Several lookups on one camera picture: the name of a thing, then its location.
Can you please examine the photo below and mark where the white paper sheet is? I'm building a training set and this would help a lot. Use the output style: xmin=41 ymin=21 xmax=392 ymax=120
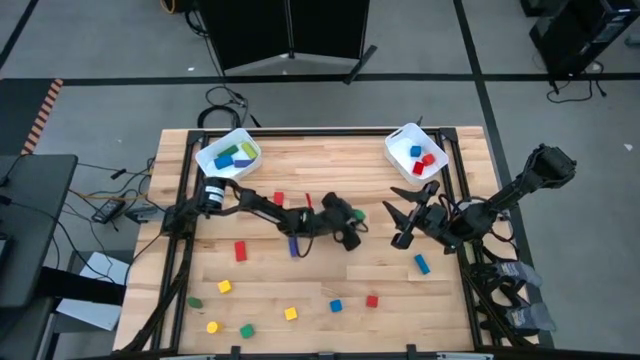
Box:
xmin=54 ymin=251 xmax=132 ymax=332

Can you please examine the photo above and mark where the black hazard-striped floor mat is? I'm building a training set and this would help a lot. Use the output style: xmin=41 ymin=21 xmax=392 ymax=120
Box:
xmin=0 ymin=77 xmax=65 ymax=156

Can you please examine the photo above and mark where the white plastic bin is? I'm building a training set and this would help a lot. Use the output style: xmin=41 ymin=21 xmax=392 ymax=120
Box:
xmin=194 ymin=127 xmax=264 ymax=182
xmin=383 ymin=122 xmax=450 ymax=187

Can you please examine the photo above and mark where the black side desk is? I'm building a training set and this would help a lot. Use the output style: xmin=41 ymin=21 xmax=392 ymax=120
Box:
xmin=0 ymin=153 xmax=80 ymax=309

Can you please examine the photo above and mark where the grey fabric weight bag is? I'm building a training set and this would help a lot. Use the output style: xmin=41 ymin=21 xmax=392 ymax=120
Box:
xmin=497 ymin=259 xmax=544 ymax=289
xmin=504 ymin=302 xmax=558 ymax=334

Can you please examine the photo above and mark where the black folding partition screen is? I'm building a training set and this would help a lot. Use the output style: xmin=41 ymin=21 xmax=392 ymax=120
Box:
xmin=198 ymin=0 xmax=380 ymax=85

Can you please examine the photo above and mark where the black floor cable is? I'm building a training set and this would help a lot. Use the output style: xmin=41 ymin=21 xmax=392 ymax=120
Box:
xmin=545 ymin=59 xmax=609 ymax=105

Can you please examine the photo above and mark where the black cable coil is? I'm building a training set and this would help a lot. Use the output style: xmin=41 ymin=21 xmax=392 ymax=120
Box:
xmin=197 ymin=85 xmax=250 ymax=131

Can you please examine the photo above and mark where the grey power brick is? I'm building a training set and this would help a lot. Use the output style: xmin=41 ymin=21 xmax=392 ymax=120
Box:
xmin=124 ymin=204 xmax=159 ymax=224

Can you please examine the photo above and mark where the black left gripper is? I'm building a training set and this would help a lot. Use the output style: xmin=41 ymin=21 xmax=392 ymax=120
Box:
xmin=318 ymin=191 xmax=370 ymax=236

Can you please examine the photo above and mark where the black equipment cabinet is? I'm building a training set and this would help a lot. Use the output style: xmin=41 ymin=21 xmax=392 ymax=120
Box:
xmin=528 ymin=0 xmax=640 ymax=77

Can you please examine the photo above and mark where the black power adapter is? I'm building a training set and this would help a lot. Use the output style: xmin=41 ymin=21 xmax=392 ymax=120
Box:
xmin=91 ymin=198 xmax=126 ymax=225

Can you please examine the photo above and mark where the black aluminium table frame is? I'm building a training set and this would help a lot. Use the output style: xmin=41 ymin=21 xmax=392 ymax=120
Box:
xmin=114 ymin=127 xmax=544 ymax=360

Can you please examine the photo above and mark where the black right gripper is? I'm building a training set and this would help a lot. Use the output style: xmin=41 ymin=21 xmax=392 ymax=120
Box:
xmin=381 ymin=179 xmax=452 ymax=240

